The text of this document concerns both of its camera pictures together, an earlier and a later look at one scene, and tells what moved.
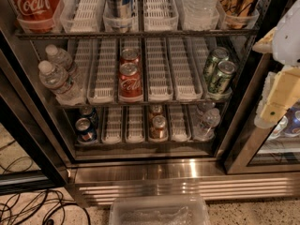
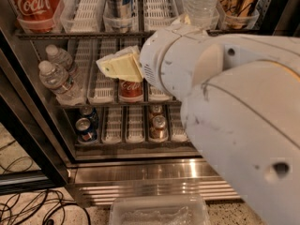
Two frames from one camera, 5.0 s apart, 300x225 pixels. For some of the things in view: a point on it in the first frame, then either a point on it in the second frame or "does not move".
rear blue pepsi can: x=89 y=112 does not move
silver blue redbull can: x=118 y=1 does not move
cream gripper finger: x=265 y=44 to x=187 y=20
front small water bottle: x=56 y=80 does not move
